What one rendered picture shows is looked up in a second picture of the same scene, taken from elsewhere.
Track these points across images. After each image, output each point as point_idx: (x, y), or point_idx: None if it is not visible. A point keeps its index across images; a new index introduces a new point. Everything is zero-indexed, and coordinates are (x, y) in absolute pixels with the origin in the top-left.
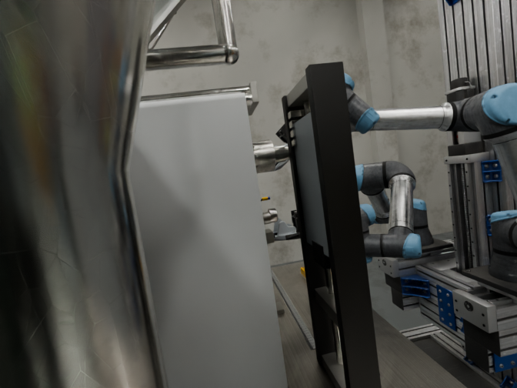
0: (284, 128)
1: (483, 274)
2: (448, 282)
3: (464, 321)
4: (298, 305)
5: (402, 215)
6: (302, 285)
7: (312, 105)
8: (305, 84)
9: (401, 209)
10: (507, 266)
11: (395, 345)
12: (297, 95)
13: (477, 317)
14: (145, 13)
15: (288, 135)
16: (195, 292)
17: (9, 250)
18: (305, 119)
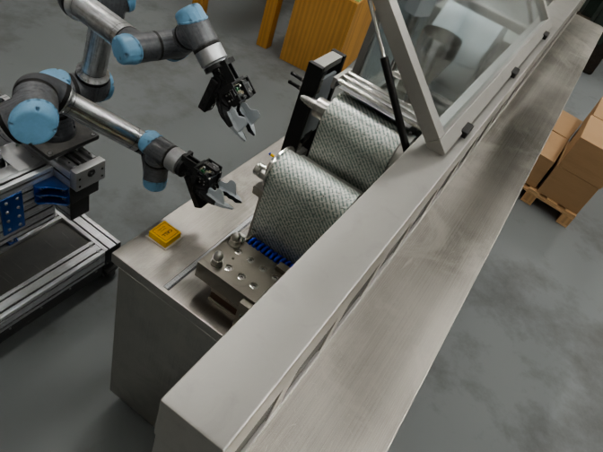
0: (249, 89)
1: (58, 145)
2: (14, 186)
3: (71, 194)
4: (231, 227)
5: (133, 125)
6: (194, 236)
7: (340, 71)
8: (338, 62)
9: (124, 120)
10: (71, 126)
11: (243, 174)
12: (332, 66)
13: (97, 174)
14: None
15: (317, 89)
16: None
17: None
18: (329, 77)
